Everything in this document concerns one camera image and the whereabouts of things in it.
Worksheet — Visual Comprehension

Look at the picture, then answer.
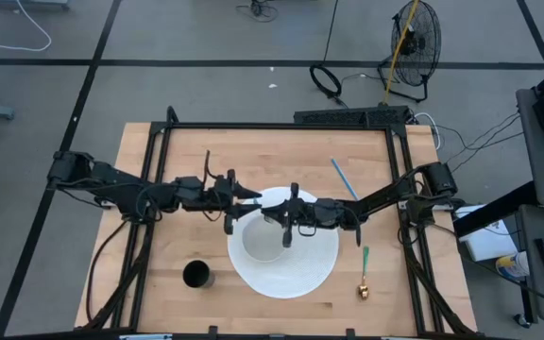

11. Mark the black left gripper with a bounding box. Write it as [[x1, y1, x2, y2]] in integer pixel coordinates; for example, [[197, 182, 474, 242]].
[[205, 169, 264, 236]]

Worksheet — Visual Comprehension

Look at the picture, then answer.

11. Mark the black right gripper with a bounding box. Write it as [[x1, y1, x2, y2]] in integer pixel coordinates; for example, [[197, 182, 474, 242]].
[[262, 182, 322, 249]]

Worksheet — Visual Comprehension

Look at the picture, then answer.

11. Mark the white bowl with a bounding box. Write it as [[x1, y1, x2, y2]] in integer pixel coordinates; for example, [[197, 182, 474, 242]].
[[241, 212, 286, 264]]

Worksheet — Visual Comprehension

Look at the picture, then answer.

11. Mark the blue drinking straw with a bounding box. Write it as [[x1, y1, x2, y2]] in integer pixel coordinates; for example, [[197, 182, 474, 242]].
[[331, 158, 361, 202]]

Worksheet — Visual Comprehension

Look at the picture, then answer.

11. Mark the black cup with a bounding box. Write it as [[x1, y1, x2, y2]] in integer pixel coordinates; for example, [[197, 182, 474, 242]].
[[181, 259, 216, 290]]

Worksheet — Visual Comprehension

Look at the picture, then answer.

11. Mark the green-handled gold spoon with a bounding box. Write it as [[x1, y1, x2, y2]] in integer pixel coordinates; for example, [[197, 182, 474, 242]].
[[357, 246, 371, 301]]

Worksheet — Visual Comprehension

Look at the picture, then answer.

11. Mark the large white plate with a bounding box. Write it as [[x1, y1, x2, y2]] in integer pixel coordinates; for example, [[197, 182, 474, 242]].
[[227, 186, 340, 300]]

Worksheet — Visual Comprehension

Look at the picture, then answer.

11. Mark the black power box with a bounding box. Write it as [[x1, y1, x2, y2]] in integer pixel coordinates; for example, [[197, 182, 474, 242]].
[[293, 105, 416, 128]]

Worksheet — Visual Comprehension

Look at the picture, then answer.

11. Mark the white box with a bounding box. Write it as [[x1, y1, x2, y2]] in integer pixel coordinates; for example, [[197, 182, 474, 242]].
[[453, 203, 519, 264]]

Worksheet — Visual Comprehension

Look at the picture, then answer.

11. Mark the black floor fan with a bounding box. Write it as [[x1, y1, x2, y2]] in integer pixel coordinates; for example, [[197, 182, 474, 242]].
[[377, 0, 443, 104]]

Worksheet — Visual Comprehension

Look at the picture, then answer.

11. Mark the yellow-labelled white container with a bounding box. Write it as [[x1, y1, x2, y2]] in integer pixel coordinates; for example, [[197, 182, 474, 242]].
[[494, 250, 531, 282]]

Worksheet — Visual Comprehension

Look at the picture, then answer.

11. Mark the grey cart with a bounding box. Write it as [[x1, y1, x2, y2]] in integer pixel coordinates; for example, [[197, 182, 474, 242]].
[[512, 203, 544, 330]]

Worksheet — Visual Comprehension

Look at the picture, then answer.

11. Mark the black metal table frame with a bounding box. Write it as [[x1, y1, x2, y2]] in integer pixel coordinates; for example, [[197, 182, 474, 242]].
[[76, 106, 479, 339]]

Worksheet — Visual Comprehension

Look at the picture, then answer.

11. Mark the black coiled floor cable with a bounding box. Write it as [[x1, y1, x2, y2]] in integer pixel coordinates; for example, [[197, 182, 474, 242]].
[[309, 0, 349, 108]]

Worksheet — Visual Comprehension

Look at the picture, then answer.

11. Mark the white cable at table corner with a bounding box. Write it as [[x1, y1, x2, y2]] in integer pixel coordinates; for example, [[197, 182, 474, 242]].
[[413, 111, 442, 151]]

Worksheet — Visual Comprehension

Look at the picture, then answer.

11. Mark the black tangled cable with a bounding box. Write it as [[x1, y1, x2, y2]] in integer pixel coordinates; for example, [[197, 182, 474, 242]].
[[235, 0, 281, 25]]

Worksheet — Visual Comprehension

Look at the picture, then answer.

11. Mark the yellow cable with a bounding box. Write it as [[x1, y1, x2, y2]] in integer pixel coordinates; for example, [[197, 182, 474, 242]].
[[383, 0, 420, 106]]

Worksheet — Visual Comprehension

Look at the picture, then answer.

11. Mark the black cable bundle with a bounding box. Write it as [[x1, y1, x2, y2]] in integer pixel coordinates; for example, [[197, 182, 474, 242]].
[[434, 110, 524, 177]]

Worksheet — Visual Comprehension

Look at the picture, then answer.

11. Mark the white floor cable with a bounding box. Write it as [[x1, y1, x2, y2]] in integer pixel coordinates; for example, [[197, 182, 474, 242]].
[[0, 0, 53, 53]]

